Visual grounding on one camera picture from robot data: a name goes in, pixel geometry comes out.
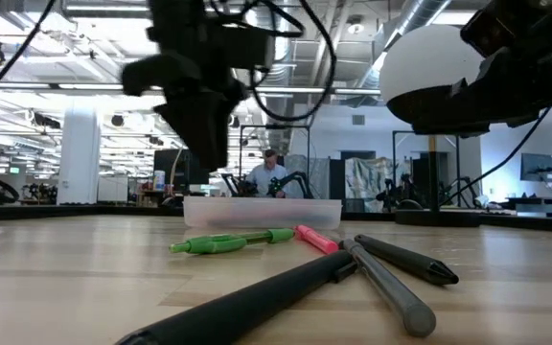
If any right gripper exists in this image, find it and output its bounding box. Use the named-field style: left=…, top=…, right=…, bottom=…
left=412, top=28, right=552, bottom=135

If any black pen with scale print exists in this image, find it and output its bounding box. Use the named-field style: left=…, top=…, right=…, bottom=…
left=354, top=233, right=460, bottom=287

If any white globe lamp black base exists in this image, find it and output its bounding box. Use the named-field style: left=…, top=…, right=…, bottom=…
left=379, top=23, right=486, bottom=228

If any white pillar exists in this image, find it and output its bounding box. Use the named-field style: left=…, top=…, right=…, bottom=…
left=57, top=105, right=103, bottom=206

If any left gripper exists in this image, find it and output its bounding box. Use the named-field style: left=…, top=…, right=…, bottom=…
left=121, top=0, right=277, bottom=172

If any pink highlighter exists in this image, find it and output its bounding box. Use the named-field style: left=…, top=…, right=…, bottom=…
left=294, top=224, right=340, bottom=255

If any thin black cable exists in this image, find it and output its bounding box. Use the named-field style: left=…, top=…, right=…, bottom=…
left=441, top=107, right=552, bottom=207

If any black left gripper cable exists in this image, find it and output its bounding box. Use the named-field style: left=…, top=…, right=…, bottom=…
left=206, top=0, right=338, bottom=124

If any black frame stand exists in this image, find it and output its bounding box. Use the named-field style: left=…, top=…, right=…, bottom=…
left=391, top=128, right=460, bottom=207
left=239, top=123, right=312, bottom=198

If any wall mounted monitor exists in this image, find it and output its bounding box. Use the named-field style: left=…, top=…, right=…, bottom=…
left=519, top=152, right=552, bottom=183

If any black clip pen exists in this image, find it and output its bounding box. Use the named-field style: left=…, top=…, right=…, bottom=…
left=115, top=249, right=358, bottom=345

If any grey ballpoint pen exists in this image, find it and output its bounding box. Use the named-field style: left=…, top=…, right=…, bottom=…
left=340, top=238, right=438, bottom=338

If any black monitor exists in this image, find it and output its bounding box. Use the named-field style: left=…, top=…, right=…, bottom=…
left=153, top=149, right=211, bottom=193

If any crumpled cover sheet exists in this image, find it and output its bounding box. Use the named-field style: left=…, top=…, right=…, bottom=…
left=345, top=156, right=398, bottom=201

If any clear box with orange lid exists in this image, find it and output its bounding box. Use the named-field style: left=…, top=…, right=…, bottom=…
left=182, top=195, right=344, bottom=230

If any person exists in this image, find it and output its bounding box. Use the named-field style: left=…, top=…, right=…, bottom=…
left=245, top=149, right=289, bottom=199

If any green pen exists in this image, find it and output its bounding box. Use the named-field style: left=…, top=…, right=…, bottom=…
left=169, top=227, right=296, bottom=255

